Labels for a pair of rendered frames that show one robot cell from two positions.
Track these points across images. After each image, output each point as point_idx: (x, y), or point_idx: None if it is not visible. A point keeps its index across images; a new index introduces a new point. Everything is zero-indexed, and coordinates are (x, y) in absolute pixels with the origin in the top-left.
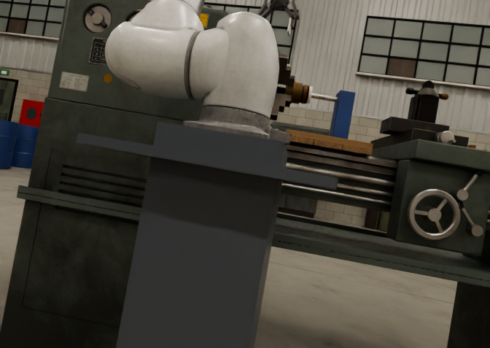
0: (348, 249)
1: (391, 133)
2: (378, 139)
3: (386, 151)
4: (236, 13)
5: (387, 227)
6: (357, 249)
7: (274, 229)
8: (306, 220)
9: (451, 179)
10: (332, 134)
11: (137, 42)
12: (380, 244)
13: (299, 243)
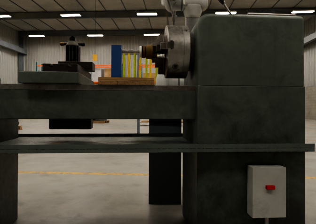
0: (115, 134)
1: (87, 70)
2: (82, 67)
3: (88, 81)
4: None
5: (90, 124)
6: (111, 133)
7: (149, 126)
8: (116, 146)
9: None
10: (122, 76)
11: None
12: (73, 142)
13: (136, 135)
